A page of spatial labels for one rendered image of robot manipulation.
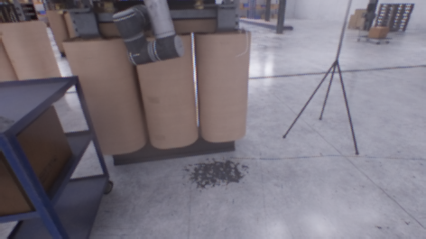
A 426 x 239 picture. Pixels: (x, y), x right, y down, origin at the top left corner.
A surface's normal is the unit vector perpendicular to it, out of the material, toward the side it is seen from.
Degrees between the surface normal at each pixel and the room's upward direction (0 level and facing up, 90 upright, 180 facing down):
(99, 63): 90
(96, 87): 90
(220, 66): 90
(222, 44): 90
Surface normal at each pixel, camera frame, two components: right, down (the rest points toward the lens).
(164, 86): 0.17, 0.42
